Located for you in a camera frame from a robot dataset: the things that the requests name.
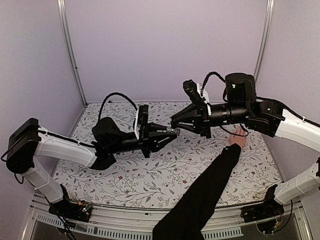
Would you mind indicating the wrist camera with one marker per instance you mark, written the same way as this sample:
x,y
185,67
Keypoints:
x,y
141,120
193,91

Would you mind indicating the right aluminium frame post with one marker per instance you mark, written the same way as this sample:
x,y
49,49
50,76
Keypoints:
x,y
265,36

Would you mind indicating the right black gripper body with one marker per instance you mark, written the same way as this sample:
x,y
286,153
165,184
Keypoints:
x,y
202,121

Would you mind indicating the left aluminium frame post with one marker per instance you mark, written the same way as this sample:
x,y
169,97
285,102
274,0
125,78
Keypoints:
x,y
61,6

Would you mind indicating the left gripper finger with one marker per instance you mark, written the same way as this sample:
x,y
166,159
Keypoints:
x,y
154,127
159,140

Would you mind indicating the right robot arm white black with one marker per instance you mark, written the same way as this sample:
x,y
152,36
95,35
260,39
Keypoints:
x,y
242,106

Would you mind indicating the floral patterned table mat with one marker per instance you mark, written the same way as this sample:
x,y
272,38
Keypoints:
x,y
161,180

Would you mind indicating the black sleeved forearm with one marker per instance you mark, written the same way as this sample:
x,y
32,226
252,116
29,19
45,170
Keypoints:
x,y
188,217

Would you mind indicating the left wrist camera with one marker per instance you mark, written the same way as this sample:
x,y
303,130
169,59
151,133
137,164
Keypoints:
x,y
141,120

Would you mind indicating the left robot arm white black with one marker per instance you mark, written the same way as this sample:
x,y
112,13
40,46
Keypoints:
x,y
30,141

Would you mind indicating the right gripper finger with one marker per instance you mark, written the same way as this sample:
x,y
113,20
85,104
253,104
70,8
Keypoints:
x,y
188,127
188,115

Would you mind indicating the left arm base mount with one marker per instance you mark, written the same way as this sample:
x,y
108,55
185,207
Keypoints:
x,y
80,211

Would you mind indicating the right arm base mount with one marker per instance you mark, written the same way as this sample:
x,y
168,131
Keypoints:
x,y
269,208

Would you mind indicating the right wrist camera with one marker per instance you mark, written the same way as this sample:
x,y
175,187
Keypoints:
x,y
193,91

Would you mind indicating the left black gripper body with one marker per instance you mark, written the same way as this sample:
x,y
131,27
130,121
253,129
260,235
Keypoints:
x,y
145,145

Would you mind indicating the aluminium frame post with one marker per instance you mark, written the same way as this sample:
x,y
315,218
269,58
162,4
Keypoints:
x,y
61,6
265,36

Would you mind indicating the person's bare hand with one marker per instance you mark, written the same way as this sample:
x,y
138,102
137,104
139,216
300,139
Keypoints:
x,y
239,138

